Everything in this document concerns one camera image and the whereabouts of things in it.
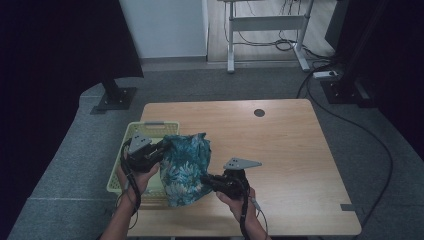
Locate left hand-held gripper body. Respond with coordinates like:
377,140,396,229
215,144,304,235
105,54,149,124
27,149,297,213
121,132,165,174

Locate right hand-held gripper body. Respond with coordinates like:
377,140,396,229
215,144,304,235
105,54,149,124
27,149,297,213
213,157,263,201

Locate yellow-green plastic basket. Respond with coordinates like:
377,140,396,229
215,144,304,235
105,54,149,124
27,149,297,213
106,120,181,202

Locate teal floral shirt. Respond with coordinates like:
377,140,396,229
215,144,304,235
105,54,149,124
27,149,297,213
159,132,213,208

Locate black metal stand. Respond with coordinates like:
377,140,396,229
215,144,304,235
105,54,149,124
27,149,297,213
89,77,138,116
320,0,391,109

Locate white cabinet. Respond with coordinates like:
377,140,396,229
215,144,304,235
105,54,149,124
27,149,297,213
118,0,210,60

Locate dark curtain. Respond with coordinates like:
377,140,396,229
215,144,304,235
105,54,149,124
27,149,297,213
0,0,145,240
324,0,424,161

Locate white power strip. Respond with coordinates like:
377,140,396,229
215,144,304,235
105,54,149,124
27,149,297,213
312,70,340,80

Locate right hand-held gripper cable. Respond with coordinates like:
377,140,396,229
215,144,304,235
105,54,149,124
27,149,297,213
238,178,270,240

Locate tangled black cables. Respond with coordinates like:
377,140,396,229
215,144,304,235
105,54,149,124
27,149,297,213
232,0,336,62

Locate long black floor cable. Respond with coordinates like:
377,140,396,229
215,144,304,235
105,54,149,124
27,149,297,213
295,63,395,240

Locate white desk frame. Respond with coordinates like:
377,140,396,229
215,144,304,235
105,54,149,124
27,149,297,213
217,0,312,74

